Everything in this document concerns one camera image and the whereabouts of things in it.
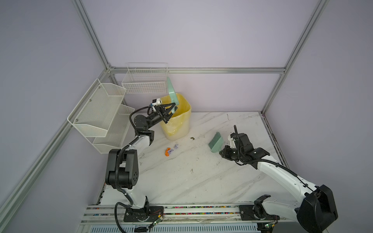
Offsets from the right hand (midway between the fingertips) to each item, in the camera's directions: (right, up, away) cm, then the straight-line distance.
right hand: (218, 152), depth 82 cm
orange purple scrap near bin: (-31, -2, +14) cm, 34 cm away
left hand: (-24, +26, -9) cm, 36 cm away
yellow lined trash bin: (-24, +15, +8) cm, 29 cm away
